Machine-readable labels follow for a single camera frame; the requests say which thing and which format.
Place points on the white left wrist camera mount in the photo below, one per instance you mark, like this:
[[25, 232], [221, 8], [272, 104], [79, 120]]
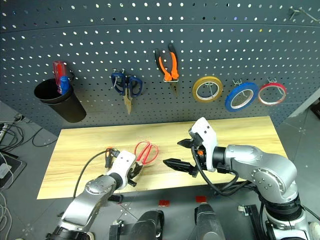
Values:
[[122, 162]]

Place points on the white power adapter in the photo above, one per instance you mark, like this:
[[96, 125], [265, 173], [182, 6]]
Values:
[[3, 171]]

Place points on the black metal base frame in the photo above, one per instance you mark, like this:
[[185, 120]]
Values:
[[253, 217]]

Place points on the black flat box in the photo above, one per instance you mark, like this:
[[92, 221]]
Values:
[[12, 170]]

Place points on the red tape roll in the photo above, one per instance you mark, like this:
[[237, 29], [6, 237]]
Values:
[[271, 86]]

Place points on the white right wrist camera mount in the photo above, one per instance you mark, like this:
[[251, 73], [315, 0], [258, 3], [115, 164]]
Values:
[[206, 135]]

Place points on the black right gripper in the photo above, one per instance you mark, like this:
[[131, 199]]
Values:
[[202, 160]]

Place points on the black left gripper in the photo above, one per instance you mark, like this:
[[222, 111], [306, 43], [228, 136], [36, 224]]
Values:
[[131, 178]]

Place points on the blue tape roll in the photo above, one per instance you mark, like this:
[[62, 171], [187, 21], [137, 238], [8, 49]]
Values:
[[228, 102]]

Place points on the dark grey perforated pegboard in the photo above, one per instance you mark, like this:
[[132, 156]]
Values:
[[100, 37]]

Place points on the dark rounded shape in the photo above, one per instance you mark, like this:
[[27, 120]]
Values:
[[207, 222], [147, 225]]

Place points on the red floor marker square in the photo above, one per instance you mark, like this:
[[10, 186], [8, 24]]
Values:
[[164, 202], [200, 199]]

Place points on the black plastic cup holder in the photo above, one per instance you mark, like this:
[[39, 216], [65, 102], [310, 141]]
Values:
[[65, 106]]

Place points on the metal double pegboard hook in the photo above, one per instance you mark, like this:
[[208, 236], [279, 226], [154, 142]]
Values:
[[211, 90], [117, 75], [300, 11], [272, 80], [237, 82]]

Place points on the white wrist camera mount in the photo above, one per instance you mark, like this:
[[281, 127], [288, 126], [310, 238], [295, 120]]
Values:
[[122, 162], [206, 135]]

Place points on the yellow tape roll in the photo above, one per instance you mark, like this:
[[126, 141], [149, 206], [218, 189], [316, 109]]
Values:
[[197, 96]]

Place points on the orange black long-nose pliers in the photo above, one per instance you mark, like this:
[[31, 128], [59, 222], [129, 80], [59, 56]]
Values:
[[173, 63]]

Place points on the metal pliers holder bracket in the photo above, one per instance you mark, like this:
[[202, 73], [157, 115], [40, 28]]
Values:
[[171, 80]]

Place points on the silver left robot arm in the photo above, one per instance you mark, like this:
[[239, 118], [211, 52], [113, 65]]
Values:
[[92, 197]]

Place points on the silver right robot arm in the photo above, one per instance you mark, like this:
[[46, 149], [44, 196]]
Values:
[[267, 170]]

